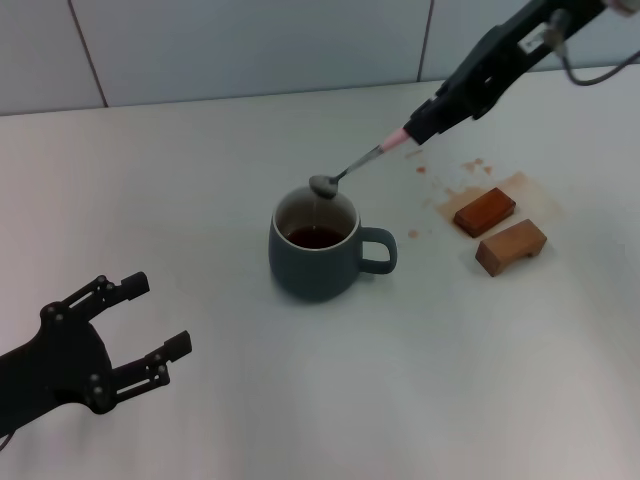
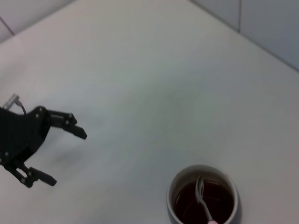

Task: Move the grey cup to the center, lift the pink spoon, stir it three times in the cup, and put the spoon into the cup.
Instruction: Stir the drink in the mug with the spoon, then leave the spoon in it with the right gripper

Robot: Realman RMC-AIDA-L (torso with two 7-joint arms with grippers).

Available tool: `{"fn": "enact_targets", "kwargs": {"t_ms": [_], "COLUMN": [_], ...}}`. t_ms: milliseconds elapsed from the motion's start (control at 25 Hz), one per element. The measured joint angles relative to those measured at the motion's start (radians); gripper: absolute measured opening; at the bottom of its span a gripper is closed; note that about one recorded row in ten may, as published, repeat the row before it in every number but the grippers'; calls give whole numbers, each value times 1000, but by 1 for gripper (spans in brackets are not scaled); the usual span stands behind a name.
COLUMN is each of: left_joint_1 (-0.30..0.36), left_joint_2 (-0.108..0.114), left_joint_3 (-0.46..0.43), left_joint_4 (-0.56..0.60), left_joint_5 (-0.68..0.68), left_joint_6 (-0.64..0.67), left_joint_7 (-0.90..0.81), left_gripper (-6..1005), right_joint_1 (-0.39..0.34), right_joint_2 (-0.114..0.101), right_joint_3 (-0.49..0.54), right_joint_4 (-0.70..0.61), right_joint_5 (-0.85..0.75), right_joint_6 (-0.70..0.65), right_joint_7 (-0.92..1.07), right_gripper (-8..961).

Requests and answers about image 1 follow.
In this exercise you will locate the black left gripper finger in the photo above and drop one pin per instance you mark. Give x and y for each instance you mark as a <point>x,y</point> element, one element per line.
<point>177,345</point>
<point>135,285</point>

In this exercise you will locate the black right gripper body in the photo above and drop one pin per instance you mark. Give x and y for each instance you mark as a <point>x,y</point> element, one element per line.
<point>500,55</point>

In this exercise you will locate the dark brown coffee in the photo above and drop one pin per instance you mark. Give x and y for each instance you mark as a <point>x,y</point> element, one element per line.
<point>315,237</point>

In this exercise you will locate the grey ceramic cup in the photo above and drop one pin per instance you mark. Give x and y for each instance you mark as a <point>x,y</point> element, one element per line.
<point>305,275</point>

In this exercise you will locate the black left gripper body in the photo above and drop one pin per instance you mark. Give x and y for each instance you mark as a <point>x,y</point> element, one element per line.
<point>55,355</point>

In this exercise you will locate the light brown wooden block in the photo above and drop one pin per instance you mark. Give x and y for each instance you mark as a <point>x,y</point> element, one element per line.
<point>502,252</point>

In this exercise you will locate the white tablecloth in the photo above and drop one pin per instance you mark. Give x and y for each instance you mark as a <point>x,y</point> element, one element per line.
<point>350,375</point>

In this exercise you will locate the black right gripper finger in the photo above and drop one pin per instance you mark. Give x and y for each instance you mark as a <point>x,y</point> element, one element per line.
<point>435,129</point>
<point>432,110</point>

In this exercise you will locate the dark reddish wooden block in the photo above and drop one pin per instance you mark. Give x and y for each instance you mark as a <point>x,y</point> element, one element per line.
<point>485,212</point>

